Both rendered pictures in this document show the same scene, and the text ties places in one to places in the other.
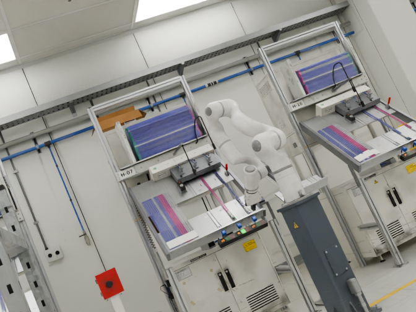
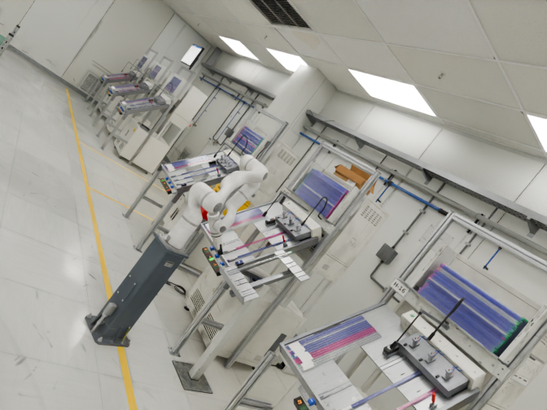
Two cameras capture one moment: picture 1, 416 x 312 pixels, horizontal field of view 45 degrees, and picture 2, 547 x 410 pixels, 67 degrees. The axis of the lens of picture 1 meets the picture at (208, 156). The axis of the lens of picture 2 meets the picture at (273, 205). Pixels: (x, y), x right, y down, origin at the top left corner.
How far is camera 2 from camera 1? 369 cm
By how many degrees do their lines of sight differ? 71
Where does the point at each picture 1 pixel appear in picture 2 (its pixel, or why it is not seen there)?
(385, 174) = not seen: outside the picture
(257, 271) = (225, 311)
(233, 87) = not seen: outside the picture
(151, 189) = (274, 211)
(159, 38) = not seen: outside the picture
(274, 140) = (197, 194)
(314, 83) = (435, 291)
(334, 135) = (350, 329)
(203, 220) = (229, 237)
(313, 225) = (145, 257)
